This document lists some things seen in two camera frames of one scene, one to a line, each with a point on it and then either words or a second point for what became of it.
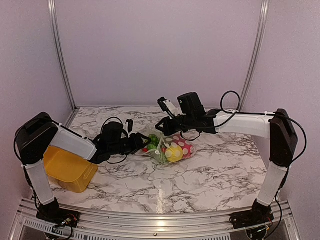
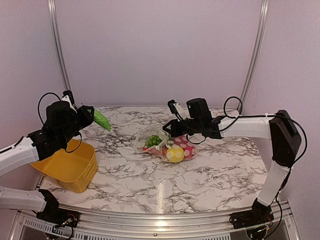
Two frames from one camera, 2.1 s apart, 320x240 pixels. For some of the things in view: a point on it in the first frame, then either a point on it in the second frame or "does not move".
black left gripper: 137,142 to 87,118
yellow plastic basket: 67,170 does not move
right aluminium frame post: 263,20 does not move
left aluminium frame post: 51,8 does not move
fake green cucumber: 151,146 to 100,119
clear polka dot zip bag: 168,149 does not move
